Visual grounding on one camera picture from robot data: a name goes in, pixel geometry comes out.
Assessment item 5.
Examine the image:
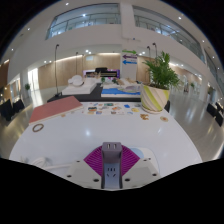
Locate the white power strip cable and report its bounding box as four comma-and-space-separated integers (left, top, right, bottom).
19, 156, 75, 169

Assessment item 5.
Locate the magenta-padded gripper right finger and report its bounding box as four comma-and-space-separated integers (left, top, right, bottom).
119, 145, 162, 190

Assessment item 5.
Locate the group of black chairs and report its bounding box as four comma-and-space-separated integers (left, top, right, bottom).
205, 101, 224, 127
0, 98, 26, 122

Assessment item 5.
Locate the white and blue power strip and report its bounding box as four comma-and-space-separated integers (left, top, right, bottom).
68, 146, 157, 190

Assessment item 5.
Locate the flat red board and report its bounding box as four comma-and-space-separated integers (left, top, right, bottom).
28, 95, 84, 126

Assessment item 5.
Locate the green plant in striped pot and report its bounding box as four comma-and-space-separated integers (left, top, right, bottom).
139, 50, 181, 115

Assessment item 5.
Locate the blue display mat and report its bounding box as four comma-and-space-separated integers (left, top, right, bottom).
100, 87, 141, 98

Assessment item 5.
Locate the black piano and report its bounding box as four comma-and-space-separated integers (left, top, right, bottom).
82, 67, 121, 79

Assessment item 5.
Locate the black low display platform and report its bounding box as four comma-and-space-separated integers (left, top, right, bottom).
46, 83, 143, 103

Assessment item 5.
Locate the black box stand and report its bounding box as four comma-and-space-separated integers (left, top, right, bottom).
163, 99, 172, 114

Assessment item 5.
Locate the small potted plant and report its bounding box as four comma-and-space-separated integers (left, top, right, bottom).
24, 83, 32, 98

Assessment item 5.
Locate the small grey charger block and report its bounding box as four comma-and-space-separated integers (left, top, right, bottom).
100, 141, 123, 164

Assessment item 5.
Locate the white sheet with colourful stickers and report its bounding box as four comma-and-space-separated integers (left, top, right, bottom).
81, 101, 143, 117

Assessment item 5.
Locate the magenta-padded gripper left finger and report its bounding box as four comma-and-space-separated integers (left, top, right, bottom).
65, 145, 105, 190

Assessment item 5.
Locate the white signpost with arrows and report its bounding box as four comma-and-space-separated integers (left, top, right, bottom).
120, 49, 139, 79

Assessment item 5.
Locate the brown ring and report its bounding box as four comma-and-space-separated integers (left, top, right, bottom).
32, 123, 45, 133

